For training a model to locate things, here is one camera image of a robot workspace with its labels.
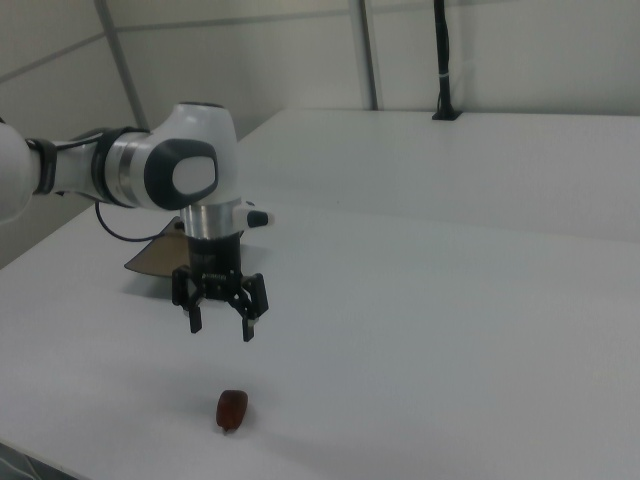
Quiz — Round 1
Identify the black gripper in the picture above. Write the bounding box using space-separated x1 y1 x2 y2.
170 232 271 344

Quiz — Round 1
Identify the small reddish-brown round food item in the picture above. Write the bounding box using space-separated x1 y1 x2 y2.
215 388 252 434

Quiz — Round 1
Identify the brown square ceramic plate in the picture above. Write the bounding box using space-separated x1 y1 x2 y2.
123 215 247 279

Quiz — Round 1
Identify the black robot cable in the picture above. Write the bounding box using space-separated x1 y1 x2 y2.
25 130 162 243

